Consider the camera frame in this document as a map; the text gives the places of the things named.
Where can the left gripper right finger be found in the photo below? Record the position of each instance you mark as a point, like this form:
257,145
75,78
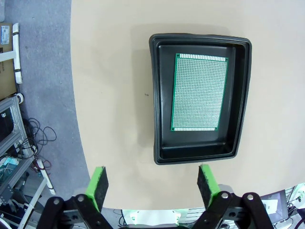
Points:
207,184

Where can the white bolted base plate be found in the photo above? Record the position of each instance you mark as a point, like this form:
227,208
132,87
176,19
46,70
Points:
300,190

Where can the white tape roll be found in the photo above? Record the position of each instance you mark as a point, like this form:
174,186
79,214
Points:
20,98

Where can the black plastic ESD tray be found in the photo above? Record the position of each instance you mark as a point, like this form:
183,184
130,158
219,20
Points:
197,140

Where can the white table foot bar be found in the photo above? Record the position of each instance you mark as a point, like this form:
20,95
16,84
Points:
46,179
17,59

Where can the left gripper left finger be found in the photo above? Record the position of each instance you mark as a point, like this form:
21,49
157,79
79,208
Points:
97,186

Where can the green perforated circuit board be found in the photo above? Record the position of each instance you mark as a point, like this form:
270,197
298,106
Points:
199,93

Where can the black framed display screen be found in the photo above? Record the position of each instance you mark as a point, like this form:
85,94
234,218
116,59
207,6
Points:
274,205

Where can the labelled cardboard box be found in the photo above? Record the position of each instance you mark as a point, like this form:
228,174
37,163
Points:
6,78

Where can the aluminium profile frame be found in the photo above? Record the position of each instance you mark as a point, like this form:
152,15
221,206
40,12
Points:
16,119

